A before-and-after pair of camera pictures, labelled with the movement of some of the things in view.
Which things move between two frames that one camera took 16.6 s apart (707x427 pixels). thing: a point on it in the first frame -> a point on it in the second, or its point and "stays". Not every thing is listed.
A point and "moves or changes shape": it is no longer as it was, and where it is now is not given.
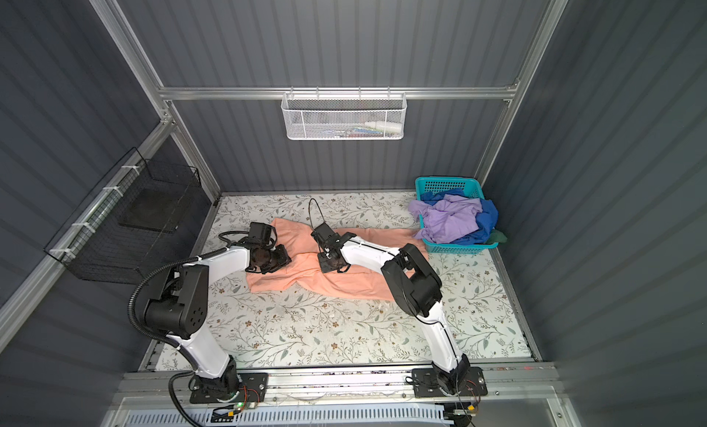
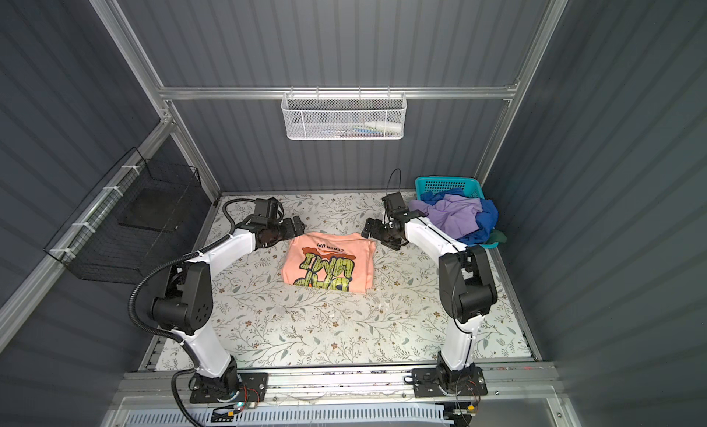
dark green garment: (496, 236) stays
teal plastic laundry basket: (444, 184) stays
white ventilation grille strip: (414, 414) stays
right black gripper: (325, 267) -> (376, 234)
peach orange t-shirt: (294, 239) moves or changes shape
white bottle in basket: (388, 127) stays
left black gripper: (284, 259) -> (290, 231)
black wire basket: (117, 234) stays
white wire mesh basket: (343, 116) stays
